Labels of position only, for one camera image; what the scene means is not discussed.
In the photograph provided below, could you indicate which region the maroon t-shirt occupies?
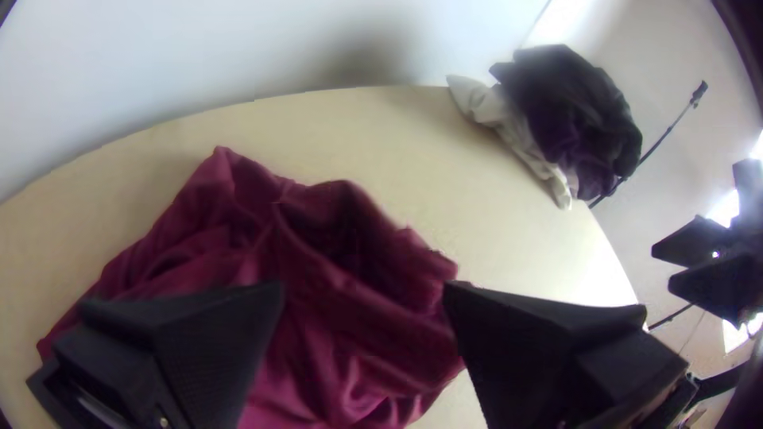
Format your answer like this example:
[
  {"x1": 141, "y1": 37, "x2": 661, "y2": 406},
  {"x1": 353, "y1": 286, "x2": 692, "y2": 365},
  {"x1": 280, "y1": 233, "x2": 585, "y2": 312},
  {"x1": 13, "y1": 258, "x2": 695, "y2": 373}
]
[{"x1": 35, "y1": 145, "x2": 467, "y2": 429}]

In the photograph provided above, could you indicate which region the heap of clothes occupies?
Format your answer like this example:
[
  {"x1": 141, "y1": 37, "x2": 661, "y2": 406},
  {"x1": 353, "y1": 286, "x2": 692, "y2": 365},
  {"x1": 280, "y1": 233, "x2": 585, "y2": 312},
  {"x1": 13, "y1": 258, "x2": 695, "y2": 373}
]
[{"x1": 447, "y1": 44, "x2": 645, "y2": 211}]

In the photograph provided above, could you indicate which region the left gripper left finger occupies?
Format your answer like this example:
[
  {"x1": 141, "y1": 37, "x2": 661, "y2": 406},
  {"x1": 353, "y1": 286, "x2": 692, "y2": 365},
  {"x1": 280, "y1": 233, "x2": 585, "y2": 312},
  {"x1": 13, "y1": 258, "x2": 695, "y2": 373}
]
[{"x1": 25, "y1": 282, "x2": 285, "y2": 429}]

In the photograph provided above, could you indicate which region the thin black stand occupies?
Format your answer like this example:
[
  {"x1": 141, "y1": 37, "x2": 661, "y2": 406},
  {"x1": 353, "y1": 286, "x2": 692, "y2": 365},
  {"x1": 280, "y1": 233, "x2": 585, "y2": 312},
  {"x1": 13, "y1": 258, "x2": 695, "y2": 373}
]
[{"x1": 588, "y1": 80, "x2": 710, "y2": 210}]

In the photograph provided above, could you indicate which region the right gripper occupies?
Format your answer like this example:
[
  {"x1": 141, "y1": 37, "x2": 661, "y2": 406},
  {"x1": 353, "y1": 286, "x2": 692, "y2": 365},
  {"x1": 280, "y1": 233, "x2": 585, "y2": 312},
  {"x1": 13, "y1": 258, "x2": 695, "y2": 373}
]
[{"x1": 650, "y1": 157, "x2": 763, "y2": 327}]

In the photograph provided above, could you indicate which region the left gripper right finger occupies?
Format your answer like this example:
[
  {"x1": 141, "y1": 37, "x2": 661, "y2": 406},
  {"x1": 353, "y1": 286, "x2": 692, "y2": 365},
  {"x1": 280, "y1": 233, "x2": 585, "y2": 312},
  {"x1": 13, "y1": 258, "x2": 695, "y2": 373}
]
[{"x1": 443, "y1": 280, "x2": 699, "y2": 429}]

